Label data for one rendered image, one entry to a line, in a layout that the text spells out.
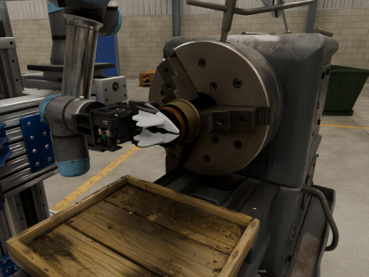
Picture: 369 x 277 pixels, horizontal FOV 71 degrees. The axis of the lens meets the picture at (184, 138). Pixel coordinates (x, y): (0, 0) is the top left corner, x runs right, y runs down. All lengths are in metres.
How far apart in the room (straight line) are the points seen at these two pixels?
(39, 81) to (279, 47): 0.88
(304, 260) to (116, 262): 0.72
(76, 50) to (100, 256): 0.49
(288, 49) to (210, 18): 10.28
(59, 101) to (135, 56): 11.37
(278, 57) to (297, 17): 10.07
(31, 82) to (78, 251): 0.82
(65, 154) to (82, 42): 0.28
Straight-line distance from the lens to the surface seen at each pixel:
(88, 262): 0.51
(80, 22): 0.74
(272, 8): 0.68
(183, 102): 0.52
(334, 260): 1.96
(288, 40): 0.70
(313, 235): 1.17
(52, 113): 0.63
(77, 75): 0.74
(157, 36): 11.53
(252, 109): 0.52
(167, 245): 0.51
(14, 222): 1.15
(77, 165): 0.67
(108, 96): 0.97
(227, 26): 0.60
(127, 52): 12.14
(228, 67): 0.56
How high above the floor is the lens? 1.22
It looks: 20 degrees down
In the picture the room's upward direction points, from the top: straight up
